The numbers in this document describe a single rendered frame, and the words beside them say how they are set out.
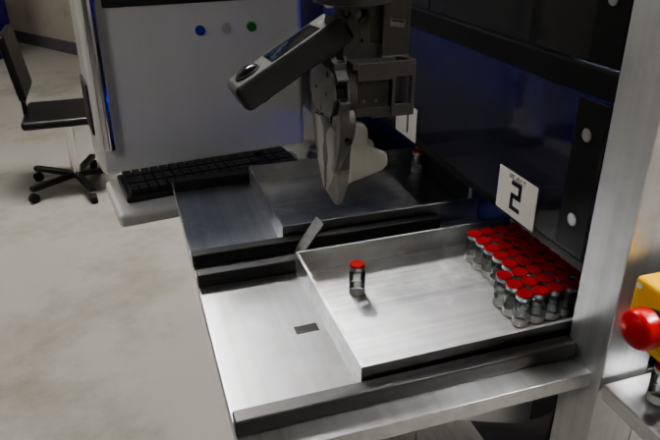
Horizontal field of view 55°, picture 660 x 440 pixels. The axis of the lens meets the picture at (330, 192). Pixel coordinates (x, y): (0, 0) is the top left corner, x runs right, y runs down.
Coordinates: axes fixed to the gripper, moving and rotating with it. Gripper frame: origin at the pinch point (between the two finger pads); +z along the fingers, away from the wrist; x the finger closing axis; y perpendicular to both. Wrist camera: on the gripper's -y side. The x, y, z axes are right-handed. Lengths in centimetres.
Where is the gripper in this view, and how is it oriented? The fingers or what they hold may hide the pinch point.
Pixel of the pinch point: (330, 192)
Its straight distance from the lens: 64.2
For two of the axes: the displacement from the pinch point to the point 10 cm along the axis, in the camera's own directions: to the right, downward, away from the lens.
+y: 9.5, -1.3, 2.8
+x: -3.1, -3.9, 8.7
